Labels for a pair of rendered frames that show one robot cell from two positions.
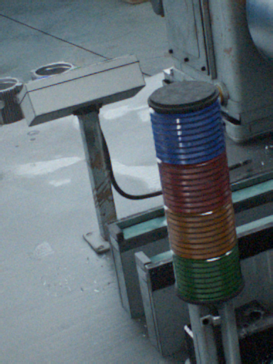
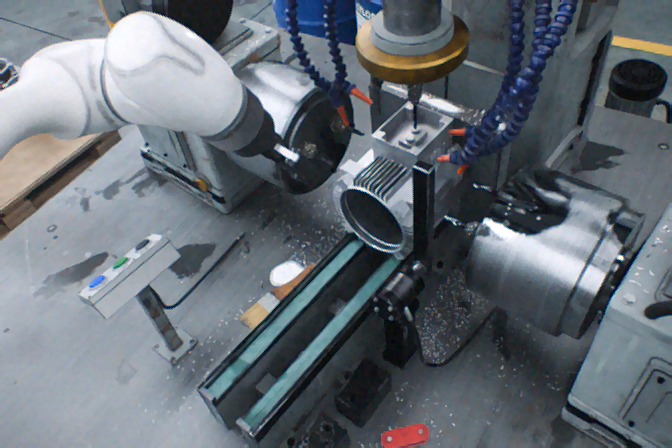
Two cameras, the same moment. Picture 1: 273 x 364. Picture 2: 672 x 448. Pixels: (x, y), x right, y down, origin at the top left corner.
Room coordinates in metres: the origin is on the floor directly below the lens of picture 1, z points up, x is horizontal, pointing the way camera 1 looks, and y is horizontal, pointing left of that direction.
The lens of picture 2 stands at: (0.51, 0.00, 1.85)
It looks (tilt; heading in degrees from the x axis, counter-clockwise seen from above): 48 degrees down; 335
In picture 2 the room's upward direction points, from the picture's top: 9 degrees counter-clockwise
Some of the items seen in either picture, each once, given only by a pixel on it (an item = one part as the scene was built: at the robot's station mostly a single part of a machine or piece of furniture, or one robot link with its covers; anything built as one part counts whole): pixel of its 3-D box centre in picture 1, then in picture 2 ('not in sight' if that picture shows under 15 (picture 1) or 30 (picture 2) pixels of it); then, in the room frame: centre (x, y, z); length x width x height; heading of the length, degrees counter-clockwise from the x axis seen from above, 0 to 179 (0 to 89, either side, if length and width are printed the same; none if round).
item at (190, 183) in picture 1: (194, 174); not in sight; (0.72, -0.05, 1.14); 0.06 x 0.06 x 0.04
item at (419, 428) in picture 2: not in sight; (405, 437); (0.85, -0.22, 0.81); 0.09 x 0.03 x 0.02; 69
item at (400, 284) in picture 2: not in sight; (469, 265); (1.01, -0.50, 0.92); 0.45 x 0.13 x 0.24; 109
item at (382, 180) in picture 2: not in sight; (401, 189); (1.18, -0.47, 1.02); 0.20 x 0.19 x 0.19; 108
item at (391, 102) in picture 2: not in sight; (444, 159); (1.23, -0.61, 0.97); 0.30 x 0.11 x 0.34; 19
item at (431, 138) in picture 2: not in sight; (412, 141); (1.19, -0.50, 1.11); 0.12 x 0.11 x 0.07; 108
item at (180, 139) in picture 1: (187, 126); not in sight; (0.72, -0.05, 1.19); 0.06 x 0.06 x 0.04
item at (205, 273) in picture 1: (206, 264); not in sight; (0.72, -0.05, 1.05); 0.06 x 0.06 x 0.04
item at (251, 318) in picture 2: not in sight; (281, 295); (1.25, -0.19, 0.80); 0.21 x 0.05 x 0.01; 102
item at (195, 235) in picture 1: (200, 220); not in sight; (0.72, -0.05, 1.10); 0.06 x 0.06 x 0.04
